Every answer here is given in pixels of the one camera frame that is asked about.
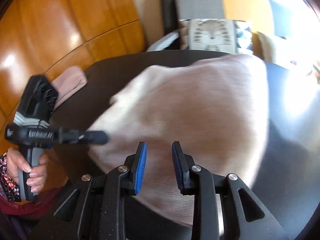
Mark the beige knit sweater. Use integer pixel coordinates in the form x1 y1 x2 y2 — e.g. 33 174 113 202
88 54 269 227

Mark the floral patterned sleeve forearm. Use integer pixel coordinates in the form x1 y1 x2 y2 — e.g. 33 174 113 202
0 153 21 203

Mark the person's left hand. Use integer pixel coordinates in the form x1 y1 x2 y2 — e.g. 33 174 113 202
7 148 49 193

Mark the folded pink garment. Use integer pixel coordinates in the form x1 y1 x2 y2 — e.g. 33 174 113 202
52 66 87 110

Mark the wooden panel wardrobe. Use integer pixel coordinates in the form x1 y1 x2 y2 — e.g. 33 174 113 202
0 0 147 156

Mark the tiger print cushion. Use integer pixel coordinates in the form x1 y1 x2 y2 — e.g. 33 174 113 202
179 18 253 55

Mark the deer print cushion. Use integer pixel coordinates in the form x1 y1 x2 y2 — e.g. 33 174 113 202
258 32 297 69

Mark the black rolled mat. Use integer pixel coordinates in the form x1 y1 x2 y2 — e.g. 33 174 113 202
161 0 178 35

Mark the grey yellow blue sofa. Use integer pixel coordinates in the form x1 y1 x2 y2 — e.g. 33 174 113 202
148 0 299 64

